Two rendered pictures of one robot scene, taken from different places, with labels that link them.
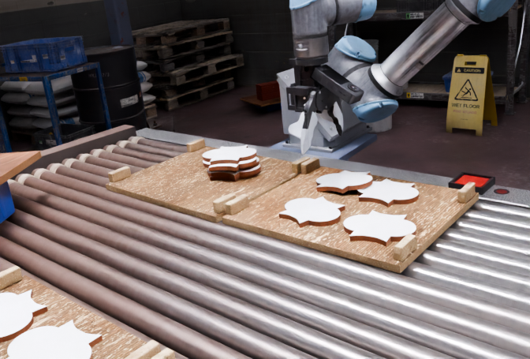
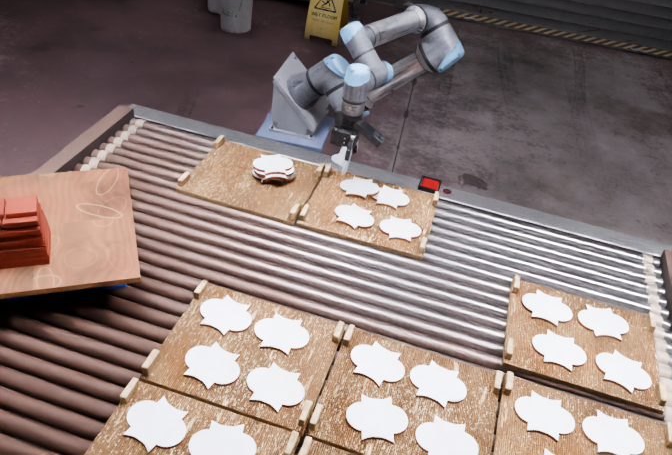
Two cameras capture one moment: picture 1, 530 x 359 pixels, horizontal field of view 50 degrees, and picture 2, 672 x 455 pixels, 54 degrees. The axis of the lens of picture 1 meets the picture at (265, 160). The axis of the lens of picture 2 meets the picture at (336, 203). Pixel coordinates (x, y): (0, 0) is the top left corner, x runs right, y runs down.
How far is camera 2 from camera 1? 1.23 m
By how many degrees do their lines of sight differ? 33
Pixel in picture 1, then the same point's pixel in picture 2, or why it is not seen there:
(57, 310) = (256, 306)
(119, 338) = (310, 319)
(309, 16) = (360, 92)
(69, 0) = not seen: outside the picture
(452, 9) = (421, 62)
